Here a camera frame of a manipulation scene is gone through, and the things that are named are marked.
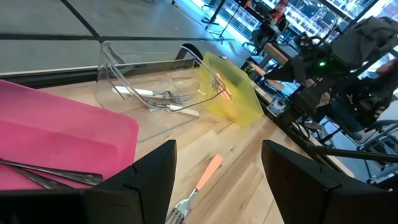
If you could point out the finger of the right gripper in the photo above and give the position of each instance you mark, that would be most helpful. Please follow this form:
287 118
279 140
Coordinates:
289 70

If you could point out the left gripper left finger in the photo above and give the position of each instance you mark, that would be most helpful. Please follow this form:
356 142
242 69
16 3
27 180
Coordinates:
93 205

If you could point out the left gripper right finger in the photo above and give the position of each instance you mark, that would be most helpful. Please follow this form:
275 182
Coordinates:
326 205

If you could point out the black metal fork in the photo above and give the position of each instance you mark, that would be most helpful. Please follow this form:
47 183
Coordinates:
40 182
77 177

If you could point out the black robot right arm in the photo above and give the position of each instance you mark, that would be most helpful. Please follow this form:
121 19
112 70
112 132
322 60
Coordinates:
367 40

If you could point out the yellow plastic bin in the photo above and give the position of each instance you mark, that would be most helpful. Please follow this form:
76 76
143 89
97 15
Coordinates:
242 105

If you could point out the pink plastic bin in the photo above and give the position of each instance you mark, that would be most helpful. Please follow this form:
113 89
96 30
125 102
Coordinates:
62 130

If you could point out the black office chair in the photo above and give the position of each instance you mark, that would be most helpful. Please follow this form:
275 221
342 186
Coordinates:
384 127

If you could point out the black arched clamp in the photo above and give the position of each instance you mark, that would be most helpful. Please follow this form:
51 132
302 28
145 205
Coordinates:
196 49

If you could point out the clear plastic bin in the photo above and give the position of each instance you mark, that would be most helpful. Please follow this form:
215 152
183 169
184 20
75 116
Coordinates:
174 81

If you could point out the silver metal bracket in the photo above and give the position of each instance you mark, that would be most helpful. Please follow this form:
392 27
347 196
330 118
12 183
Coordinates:
276 106

